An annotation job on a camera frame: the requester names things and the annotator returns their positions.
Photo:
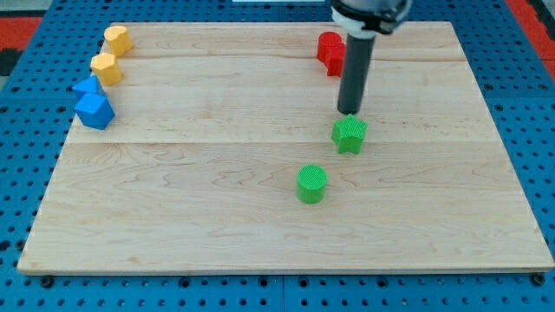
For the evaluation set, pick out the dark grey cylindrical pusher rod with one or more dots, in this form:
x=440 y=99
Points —
x=355 y=72

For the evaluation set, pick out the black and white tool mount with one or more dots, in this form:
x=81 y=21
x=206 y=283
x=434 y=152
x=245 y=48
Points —
x=363 y=19

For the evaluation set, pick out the red cylinder block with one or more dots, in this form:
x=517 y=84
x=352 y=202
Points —
x=326 y=41

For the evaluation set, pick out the green star block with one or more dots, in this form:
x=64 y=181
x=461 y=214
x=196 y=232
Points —
x=348 y=134

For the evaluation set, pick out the green cylinder block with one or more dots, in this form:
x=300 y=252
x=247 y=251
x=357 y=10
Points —
x=311 y=183

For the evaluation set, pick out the light wooden board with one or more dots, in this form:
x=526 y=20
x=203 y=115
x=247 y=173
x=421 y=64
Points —
x=197 y=172

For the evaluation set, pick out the yellow heart block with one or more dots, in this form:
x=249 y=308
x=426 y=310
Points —
x=118 y=39

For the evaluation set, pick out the yellow hexagon block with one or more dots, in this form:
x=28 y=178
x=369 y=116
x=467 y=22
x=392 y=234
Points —
x=106 y=68

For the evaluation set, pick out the blue triangle block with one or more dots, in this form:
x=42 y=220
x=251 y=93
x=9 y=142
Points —
x=90 y=85

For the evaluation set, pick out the blue cube block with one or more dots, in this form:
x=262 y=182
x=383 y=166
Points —
x=94 y=111

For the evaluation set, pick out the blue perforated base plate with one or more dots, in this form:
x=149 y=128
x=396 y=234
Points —
x=512 y=59

